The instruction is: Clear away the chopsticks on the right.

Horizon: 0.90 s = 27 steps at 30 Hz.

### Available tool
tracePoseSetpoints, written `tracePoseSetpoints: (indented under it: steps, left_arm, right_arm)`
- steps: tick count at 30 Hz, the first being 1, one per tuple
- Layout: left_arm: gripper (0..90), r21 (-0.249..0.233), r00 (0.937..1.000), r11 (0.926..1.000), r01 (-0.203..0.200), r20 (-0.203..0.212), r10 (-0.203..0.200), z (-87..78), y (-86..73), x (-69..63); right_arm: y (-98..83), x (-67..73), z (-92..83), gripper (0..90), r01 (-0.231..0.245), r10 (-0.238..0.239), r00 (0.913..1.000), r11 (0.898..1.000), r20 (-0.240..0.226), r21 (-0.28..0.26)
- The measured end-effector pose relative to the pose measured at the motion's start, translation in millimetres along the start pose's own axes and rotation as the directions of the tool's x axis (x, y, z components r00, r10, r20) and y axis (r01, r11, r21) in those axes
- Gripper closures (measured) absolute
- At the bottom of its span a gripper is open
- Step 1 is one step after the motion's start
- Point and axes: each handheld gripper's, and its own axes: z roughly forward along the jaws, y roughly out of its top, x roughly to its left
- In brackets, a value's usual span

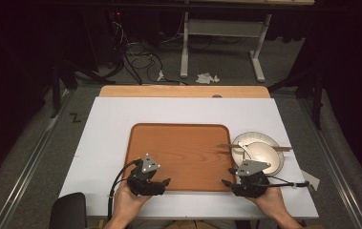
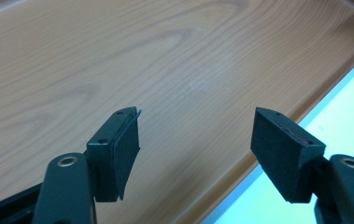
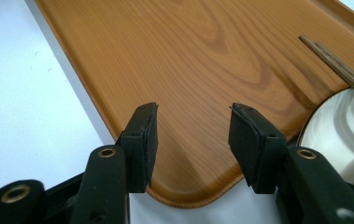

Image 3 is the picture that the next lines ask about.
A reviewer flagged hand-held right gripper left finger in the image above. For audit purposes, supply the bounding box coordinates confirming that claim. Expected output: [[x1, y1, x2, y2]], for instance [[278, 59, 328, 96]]
[[70, 102, 160, 224]]

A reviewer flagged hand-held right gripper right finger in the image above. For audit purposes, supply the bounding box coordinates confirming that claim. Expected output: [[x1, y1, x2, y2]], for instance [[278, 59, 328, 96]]
[[228, 103, 354, 224]]

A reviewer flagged wooden tray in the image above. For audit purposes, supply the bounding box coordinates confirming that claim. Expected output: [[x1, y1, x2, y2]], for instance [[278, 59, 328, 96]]
[[35, 0, 354, 209]]

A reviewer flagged white bowl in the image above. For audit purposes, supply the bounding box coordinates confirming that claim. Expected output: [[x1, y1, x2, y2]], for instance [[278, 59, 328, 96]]
[[297, 87, 354, 194]]

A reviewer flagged brown wooden chopstick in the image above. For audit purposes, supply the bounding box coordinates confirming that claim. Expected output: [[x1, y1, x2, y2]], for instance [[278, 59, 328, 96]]
[[315, 41, 354, 98], [298, 35, 354, 109]]

